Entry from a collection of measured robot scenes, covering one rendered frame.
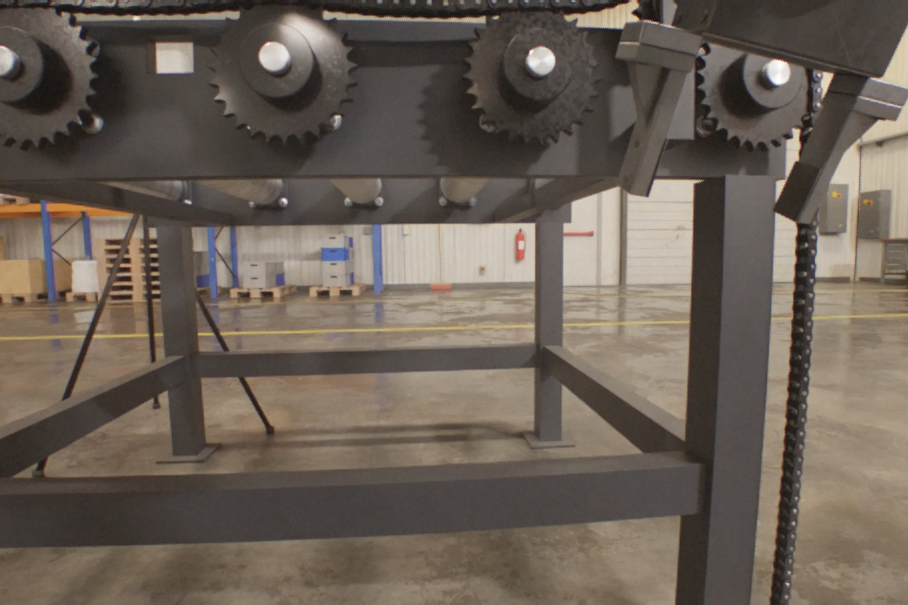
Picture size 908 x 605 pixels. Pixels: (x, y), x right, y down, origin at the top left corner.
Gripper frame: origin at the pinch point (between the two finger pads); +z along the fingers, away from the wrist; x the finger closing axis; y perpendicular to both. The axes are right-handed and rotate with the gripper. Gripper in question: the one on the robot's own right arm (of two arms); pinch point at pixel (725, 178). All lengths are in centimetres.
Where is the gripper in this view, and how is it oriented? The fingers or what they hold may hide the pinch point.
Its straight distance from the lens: 40.1
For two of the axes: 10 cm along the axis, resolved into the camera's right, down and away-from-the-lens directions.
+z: -1.6, 8.7, 4.6
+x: 9.8, 1.0, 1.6
